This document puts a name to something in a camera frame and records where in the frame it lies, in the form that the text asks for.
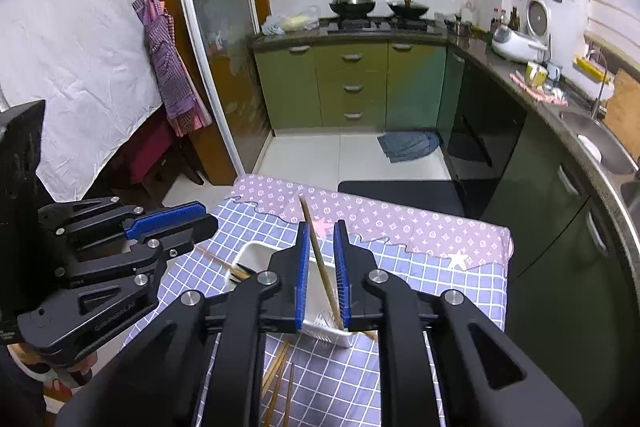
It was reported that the blue checked tablecloth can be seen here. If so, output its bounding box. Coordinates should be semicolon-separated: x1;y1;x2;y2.
119;172;516;427

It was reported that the black wok with lid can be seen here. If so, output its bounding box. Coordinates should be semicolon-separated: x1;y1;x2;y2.
330;0;375;20

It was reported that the wooden cutting board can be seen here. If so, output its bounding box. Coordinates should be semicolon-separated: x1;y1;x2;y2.
604;68;640;159

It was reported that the blue floor rag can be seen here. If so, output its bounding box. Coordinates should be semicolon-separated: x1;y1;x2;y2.
378;130;440;164

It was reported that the black floor mat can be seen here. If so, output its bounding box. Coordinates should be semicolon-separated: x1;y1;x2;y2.
337;180;466;217

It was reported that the pink checked apron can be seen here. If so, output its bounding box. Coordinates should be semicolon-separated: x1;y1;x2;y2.
132;0;213;138

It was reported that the wooden chopstick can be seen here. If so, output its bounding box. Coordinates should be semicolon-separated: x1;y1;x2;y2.
195;246;250;281
262;343;291;426
262;340;290;395
282;362;295;427
298;195;344;331

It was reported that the white plastic bag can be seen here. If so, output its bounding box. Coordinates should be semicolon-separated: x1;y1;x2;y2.
262;5;320;36

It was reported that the yellow mug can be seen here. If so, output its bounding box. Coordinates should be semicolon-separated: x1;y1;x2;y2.
524;62;548;88

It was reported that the glass sliding door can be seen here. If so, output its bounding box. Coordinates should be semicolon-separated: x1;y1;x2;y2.
180;0;271;176

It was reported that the white slotted utensil holder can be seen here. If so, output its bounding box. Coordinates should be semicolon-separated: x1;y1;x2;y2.
230;241;356;348

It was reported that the steel sink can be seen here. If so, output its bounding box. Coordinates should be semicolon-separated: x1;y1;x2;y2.
560;110;638;174

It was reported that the white backdrop sheet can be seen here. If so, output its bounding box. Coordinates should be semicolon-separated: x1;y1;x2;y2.
1;0;162;202

